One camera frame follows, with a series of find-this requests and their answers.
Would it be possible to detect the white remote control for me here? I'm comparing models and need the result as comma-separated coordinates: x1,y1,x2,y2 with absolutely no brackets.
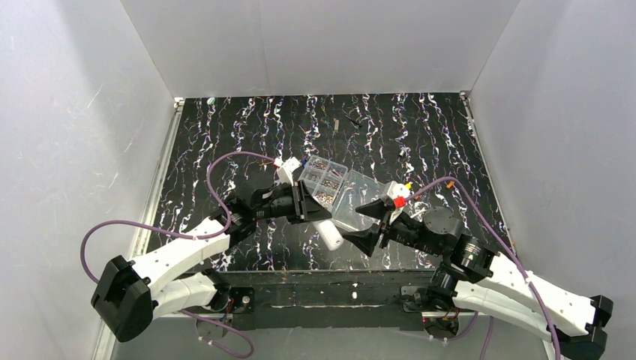
312,220,344,251

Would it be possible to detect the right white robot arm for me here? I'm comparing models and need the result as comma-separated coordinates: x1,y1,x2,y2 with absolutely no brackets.
343,198,614,359

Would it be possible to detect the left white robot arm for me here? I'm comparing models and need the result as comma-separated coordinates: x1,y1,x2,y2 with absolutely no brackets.
91,181,344,342

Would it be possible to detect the small silver wrench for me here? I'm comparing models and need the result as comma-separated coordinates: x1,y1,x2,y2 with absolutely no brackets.
410,208,427,218

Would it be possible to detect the clear plastic parts box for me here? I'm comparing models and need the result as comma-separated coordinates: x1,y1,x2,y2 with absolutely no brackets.
299,155,385,232

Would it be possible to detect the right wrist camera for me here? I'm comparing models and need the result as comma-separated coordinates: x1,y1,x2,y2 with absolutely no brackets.
384,181,411,224

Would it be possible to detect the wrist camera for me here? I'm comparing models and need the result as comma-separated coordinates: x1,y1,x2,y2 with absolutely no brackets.
274,157,302,185
384,181,411,224

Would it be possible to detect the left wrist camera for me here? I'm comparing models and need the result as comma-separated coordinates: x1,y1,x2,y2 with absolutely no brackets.
274,157,302,185

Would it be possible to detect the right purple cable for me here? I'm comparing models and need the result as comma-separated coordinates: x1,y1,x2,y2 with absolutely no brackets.
404,176,563,360

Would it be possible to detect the purple cable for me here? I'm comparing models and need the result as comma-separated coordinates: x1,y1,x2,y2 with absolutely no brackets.
404,176,563,360
79,151,277,360

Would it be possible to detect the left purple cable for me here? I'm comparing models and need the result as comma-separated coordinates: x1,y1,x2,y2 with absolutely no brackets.
79,151,277,360

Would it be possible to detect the aluminium frame rail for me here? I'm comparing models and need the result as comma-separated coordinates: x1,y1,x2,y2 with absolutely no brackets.
99,99,185,319

